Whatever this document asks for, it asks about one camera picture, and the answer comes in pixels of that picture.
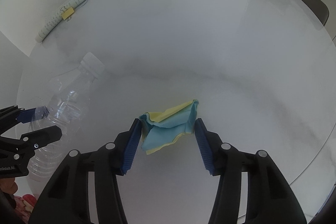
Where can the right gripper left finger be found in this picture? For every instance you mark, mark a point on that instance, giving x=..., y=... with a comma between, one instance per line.
x=65, y=197

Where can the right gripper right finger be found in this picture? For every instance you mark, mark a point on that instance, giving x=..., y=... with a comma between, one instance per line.
x=269, y=199

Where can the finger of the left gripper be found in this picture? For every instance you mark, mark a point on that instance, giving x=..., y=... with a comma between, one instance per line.
x=42, y=137
x=31, y=113

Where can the clear plastic water bottle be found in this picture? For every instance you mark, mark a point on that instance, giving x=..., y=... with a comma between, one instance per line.
x=69, y=104

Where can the blue yellow paper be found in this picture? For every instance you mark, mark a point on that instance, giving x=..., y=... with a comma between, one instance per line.
x=161, y=129

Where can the person's left hand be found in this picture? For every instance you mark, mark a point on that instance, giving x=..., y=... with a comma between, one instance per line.
x=8, y=185

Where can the white green tube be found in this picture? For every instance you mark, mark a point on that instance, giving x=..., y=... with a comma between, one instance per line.
x=61, y=13

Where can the small yellow clip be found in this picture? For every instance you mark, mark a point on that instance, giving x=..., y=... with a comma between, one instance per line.
x=66, y=14

